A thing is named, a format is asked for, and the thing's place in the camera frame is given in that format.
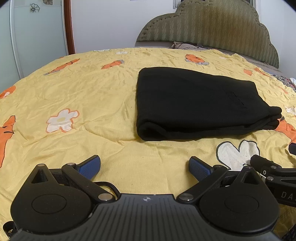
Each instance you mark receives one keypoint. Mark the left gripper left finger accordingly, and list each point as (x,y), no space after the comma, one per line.
(80,175)

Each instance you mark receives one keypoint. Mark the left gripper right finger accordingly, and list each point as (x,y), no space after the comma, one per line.
(209,178)

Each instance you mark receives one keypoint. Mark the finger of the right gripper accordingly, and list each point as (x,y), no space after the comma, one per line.
(265,167)
(292,148)

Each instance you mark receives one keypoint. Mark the black pants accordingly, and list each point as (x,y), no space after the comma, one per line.
(177,104)

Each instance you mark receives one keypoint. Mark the black white patterned cloth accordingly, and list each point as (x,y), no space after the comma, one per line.
(285,81)

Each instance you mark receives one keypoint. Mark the yellow carrot print bedsheet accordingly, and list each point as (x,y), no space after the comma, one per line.
(84,105)

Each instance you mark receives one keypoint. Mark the patterned pillow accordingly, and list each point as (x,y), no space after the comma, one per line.
(187,46)

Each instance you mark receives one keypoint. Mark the olive padded headboard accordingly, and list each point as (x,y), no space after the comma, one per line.
(227,25)

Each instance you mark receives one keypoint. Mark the frosted glass wardrobe door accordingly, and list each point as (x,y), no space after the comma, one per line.
(32,35)

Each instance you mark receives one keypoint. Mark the brown wooden door frame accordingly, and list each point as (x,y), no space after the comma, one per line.
(68,26)

